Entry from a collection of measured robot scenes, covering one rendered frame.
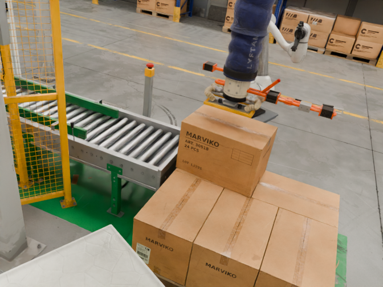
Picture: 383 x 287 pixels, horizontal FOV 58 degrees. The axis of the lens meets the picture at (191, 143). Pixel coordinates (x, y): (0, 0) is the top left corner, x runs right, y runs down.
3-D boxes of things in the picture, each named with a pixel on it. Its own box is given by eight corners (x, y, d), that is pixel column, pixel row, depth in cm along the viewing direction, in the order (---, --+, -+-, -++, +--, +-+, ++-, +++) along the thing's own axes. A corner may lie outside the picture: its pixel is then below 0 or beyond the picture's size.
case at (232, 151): (175, 167, 262) (181, 121, 242) (198, 146, 294) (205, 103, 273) (249, 197, 242) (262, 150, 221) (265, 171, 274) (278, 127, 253)
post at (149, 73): (138, 160, 359) (144, 68, 308) (142, 157, 365) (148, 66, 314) (144, 162, 357) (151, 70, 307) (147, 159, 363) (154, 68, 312)
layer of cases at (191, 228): (130, 262, 230) (133, 217, 210) (188, 184, 312) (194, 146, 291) (310, 344, 198) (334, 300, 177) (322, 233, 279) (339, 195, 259)
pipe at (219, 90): (204, 98, 233) (206, 90, 230) (217, 87, 253) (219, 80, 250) (252, 112, 223) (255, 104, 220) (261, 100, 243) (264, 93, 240)
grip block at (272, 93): (263, 101, 225) (265, 93, 222) (267, 96, 233) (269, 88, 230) (276, 105, 222) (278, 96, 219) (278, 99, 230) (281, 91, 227)
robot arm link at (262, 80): (248, 98, 324) (264, 96, 335) (260, 101, 311) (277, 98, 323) (249, 11, 301) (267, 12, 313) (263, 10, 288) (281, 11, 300)
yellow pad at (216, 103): (203, 103, 233) (204, 97, 230) (208, 99, 241) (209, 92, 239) (251, 118, 223) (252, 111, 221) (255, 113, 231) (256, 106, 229)
